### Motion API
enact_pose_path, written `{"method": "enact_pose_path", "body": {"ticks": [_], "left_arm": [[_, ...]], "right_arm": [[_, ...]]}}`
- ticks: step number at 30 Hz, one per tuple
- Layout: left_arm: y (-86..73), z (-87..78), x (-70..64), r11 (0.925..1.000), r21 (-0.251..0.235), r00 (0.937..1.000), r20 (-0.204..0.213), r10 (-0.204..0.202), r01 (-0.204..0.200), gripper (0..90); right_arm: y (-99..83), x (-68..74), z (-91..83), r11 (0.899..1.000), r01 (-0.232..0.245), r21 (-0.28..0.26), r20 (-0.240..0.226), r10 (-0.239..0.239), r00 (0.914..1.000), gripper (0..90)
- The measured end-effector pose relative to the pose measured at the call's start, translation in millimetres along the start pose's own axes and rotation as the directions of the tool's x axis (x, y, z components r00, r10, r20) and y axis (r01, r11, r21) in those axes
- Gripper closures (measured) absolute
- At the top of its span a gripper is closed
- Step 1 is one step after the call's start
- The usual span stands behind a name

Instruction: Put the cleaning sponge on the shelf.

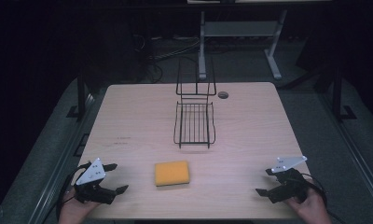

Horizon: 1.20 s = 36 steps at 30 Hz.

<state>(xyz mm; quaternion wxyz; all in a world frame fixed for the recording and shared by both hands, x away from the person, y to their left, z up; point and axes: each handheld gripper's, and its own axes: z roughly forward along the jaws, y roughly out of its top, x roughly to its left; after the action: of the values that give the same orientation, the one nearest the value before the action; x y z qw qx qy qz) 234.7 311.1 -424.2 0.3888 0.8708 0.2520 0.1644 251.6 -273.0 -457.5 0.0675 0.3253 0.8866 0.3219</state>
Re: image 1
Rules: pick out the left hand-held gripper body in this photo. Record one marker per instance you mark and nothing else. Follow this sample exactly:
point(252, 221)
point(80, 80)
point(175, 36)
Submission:
point(91, 175)

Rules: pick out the yellow sponge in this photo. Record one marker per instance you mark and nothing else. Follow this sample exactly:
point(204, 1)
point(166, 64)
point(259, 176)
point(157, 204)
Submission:
point(171, 173)

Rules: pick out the black metal frame post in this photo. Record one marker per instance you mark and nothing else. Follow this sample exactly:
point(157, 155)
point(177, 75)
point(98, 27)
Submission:
point(81, 96)
point(337, 93)

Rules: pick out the person's left hand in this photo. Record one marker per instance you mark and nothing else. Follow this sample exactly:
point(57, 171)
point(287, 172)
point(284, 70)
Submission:
point(73, 210)

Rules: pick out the person's right hand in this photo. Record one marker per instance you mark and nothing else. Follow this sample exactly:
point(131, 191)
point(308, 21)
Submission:
point(310, 210)

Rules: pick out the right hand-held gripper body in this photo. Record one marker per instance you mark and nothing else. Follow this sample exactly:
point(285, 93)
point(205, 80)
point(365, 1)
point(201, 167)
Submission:
point(292, 183)

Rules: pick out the grey metal desk frame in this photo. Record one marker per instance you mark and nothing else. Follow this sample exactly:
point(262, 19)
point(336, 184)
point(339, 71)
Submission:
point(237, 29)

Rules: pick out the aluminium frame rail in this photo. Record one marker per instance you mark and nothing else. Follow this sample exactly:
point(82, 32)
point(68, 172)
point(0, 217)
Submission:
point(355, 157)
point(61, 169)

